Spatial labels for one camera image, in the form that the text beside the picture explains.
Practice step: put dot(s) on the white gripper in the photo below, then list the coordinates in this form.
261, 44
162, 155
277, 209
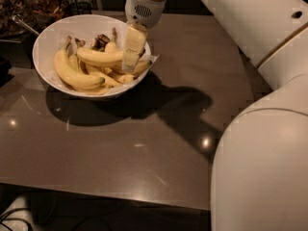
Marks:
143, 12

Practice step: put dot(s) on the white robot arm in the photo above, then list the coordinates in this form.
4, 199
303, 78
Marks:
259, 171

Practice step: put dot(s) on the upright banana at back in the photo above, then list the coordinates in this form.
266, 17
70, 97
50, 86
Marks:
111, 46

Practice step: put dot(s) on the white paper bowl liner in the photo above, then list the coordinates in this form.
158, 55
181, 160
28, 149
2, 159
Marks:
125, 80

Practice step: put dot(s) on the left curved yellow banana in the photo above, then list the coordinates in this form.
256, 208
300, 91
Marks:
71, 76

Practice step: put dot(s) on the white ceramic bowl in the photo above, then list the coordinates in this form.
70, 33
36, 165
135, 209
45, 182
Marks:
85, 27

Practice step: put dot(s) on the glass jar with snacks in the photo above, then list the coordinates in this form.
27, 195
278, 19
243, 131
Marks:
30, 12

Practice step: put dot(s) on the black wire basket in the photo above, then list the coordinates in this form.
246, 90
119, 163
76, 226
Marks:
79, 8

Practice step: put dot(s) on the metal spoon handle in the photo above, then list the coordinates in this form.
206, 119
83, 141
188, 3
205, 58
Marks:
18, 20

